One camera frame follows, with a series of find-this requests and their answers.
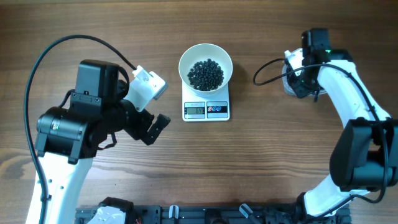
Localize white bowl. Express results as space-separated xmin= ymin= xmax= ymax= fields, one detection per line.
xmin=178 ymin=44 xmax=233 ymax=95

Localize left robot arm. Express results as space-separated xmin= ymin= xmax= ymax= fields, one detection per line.
xmin=26 ymin=59 xmax=170 ymax=223

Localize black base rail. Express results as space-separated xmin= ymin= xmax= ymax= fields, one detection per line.
xmin=74 ymin=204 xmax=352 ymax=224

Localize right black camera cable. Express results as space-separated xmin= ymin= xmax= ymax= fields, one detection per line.
xmin=252 ymin=57 xmax=390 ymax=218

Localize black camera cable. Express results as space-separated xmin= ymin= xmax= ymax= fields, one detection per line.
xmin=23 ymin=34 xmax=137 ymax=224
xmin=252 ymin=57 xmax=390 ymax=218

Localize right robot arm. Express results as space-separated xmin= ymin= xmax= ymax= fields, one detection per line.
xmin=284 ymin=28 xmax=397 ymax=222

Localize black beans in bowl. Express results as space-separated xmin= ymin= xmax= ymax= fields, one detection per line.
xmin=187 ymin=58 xmax=224 ymax=91

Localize white digital kitchen scale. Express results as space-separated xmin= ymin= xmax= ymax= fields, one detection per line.
xmin=182 ymin=83 xmax=230 ymax=122

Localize left black camera cable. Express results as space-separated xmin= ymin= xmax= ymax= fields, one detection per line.
xmin=23 ymin=34 xmax=137 ymax=224

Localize clear plastic container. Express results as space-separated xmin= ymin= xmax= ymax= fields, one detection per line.
xmin=282 ymin=61 xmax=327 ymax=96

